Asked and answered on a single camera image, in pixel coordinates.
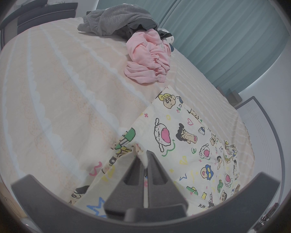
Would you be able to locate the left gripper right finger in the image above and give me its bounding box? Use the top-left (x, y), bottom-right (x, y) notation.
top-left (146, 151), bottom-right (188, 213)

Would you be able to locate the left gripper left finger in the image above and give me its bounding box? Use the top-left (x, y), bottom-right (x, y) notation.
top-left (104, 154), bottom-right (145, 214)

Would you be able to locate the white printed pyjama top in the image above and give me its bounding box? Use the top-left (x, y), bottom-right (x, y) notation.
top-left (68, 85), bottom-right (242, 218)

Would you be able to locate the grey bedside table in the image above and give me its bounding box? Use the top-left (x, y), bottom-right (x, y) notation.
top-left (216, 86), bottom-right (243, 106)

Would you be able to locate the bed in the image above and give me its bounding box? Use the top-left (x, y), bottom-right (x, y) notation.
top-left (0, 16), bottom-right (285, 218)

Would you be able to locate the pink garment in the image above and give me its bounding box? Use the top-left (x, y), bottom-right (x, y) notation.
top-left (124, 30), bottom-right (171, 84)

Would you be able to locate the white garment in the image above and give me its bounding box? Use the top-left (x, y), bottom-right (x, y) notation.
top-left (158, 28), bottom-right (175, 44)

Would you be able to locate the black garment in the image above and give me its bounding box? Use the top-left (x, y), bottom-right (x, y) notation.
top-left (126, 18), bottom-right (159, 37)

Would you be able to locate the grey garment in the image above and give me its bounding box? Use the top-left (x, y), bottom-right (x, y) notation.
top-left (78, 4), bottom-right (158, 37)

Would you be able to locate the black chest of drawers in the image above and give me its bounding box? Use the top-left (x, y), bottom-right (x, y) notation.
top-left (0, 0), bottom-right (78, 49)

